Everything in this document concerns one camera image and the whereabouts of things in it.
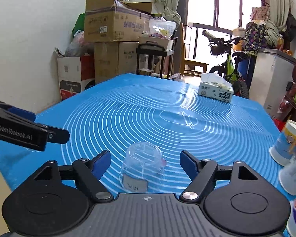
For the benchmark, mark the orange drink bottle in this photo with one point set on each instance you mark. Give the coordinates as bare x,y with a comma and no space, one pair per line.
280,42

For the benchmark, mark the blue silicone baking mat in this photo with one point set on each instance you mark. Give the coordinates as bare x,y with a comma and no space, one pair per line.
171,115

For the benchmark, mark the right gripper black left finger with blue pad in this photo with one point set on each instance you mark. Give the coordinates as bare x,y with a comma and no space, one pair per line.
55,199

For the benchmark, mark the clear plastic cup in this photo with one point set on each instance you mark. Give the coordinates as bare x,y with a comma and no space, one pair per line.
143,169

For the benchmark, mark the blue yellow paper cup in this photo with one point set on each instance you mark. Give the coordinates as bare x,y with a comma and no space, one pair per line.
285,145

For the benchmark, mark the black metal cart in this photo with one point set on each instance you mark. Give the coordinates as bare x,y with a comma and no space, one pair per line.
155,50

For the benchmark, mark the clear plastic bag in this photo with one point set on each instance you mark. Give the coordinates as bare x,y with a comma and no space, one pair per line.
162,26

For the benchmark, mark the green black bicycle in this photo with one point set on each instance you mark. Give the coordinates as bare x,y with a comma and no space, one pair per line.
229,69

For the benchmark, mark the white tissue box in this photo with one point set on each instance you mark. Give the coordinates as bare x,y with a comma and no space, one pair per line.
215,87

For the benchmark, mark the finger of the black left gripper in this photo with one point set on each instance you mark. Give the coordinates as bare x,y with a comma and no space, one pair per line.
18,126

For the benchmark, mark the lower cardboard box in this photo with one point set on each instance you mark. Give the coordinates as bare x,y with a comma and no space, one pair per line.
113,59

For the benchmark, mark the large top cardboard box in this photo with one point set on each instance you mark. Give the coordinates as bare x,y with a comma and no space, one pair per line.
115,21

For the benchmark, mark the white red cardboard box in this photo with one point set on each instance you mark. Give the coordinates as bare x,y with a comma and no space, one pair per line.
76,74

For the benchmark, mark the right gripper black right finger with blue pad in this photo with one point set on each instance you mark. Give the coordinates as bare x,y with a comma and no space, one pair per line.
235,200

